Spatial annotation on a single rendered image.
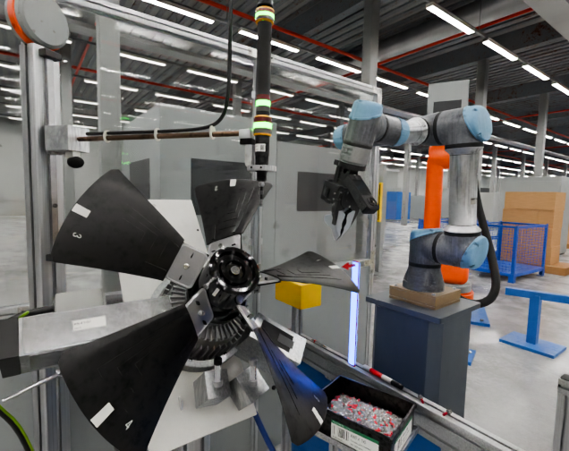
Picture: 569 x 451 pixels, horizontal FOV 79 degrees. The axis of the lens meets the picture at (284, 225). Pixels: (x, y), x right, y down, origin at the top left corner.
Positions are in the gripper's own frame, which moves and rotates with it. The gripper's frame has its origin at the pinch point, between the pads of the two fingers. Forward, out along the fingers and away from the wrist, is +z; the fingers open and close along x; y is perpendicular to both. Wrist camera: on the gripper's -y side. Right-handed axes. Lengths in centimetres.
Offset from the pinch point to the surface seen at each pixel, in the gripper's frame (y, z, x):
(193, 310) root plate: -5.4, 12.3, 41.6
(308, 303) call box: 16.5, 33.9, -11.4
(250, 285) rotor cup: -6.8, 7.1, 30.0
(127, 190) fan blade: 16, -7, 51
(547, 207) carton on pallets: 183, 49, -752
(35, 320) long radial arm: 7, 18, 68
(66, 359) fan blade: -13, 11, 64
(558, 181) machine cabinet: 260, 4, -1004
